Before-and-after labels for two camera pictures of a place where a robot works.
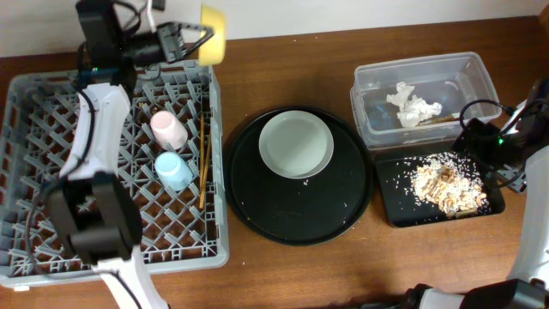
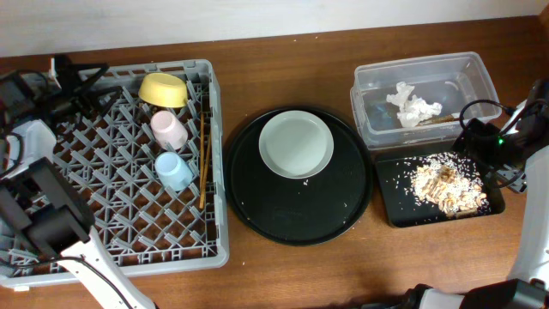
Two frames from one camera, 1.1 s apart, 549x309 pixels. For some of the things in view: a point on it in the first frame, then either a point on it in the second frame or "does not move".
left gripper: x=172 y=41 -> x=69 y=81
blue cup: x=173 y=171 does not move
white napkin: x=413 y=110 does not move
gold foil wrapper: x=436 y=119 does not move
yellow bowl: x=213 y=51 -> x=165 y=90
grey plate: x=296 y=144 does not move
